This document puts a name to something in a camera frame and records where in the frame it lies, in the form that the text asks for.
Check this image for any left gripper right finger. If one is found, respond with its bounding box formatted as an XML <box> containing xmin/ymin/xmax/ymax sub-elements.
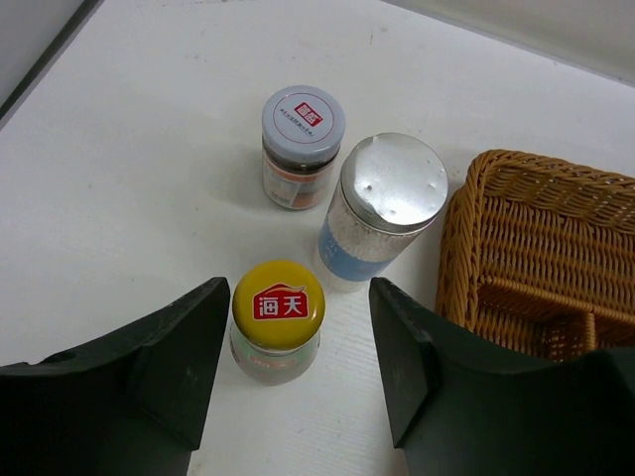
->
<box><xmin>369</xmin><ymin>278</ymin><xmax>634</xmax><ymax>475</ymax></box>

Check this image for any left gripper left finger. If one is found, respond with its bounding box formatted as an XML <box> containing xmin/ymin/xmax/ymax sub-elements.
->
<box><xmin>1</xmin><ymin>278</ymin><xmax>230</xmax><ymax>475</ymax></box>

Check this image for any red sauce bottle yellow cap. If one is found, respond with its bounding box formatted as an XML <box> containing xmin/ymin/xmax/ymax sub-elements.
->
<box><xmin>229</xmin><ymin>260</ymin><xmax>325</xmax><ymax>386</ymax></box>

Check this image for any blue label jar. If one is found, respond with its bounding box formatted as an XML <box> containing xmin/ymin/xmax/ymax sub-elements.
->
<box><xmin>315</xmin><ymin>133</ymin><xmax>448</xmax><ymax>293</ymax></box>

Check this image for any brown wicker divided tray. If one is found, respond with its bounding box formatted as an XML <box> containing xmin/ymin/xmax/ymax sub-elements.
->
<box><xmin>436</xmin><ymin>150</ymin><xmax>634</xmax><ymax>362</ymax></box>

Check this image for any dark paste jar left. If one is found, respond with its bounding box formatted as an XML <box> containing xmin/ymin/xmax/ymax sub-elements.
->
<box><xmin>261</xmin><ymin>85</ymin><xmax>345</xmax><ymax>210</ymax></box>

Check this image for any left aluminium table rail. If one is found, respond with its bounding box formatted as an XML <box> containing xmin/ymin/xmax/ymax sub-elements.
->
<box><xmin>1</xmin><ymin>1</ymin><xmax>102</xmax><ymax>125</ymax></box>

